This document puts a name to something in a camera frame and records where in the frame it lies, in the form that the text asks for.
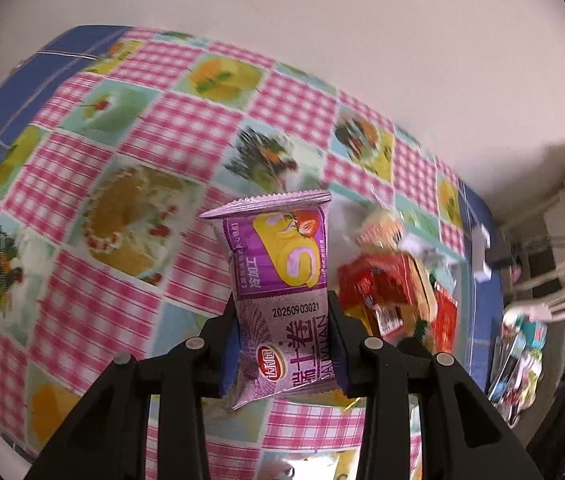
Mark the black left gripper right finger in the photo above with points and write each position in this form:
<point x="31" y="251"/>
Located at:
<point x="462" y="434"/>

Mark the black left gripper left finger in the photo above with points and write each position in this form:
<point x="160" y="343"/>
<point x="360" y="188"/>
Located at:
<point x="105" y="435"/>

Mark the dark red snack packet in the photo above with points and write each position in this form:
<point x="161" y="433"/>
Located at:
<point x="444" y="326"/>

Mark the red Rolet Kiss packet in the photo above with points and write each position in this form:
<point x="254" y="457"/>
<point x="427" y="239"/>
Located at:
<point x="376" y="280"/>

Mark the orange snack packet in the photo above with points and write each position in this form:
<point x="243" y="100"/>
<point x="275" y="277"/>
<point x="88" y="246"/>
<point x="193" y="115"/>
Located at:
<point x="381" y="231"/>

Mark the purple swiss roll packet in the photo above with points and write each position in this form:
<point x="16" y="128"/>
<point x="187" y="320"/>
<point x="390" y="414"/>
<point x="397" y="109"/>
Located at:
<point x="277" y="252"/>

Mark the red white milk biscuit packet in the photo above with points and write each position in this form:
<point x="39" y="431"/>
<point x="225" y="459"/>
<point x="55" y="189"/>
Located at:
<point x="396" y="322"/>

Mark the yellow snack packet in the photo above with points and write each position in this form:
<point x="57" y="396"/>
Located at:
<point x="336" y="398"/>

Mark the white beige snack packet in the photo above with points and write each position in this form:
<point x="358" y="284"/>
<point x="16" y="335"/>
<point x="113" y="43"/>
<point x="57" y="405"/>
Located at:
<point x="435" y="261"/>

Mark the colourful snack pile on floor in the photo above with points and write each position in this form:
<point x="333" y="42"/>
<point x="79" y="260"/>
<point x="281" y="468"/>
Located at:
<point x="517" y="364"/>

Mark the white tray with green rim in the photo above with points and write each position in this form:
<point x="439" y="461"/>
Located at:
<point x="345" y="220"/>

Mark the pink checkered picture tablecloth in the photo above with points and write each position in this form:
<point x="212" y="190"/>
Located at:
<point x="102" y="249"/>

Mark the grey shelf furniture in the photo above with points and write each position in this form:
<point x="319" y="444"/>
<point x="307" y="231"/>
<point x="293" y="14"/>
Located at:
<point x="540" y="299"/>

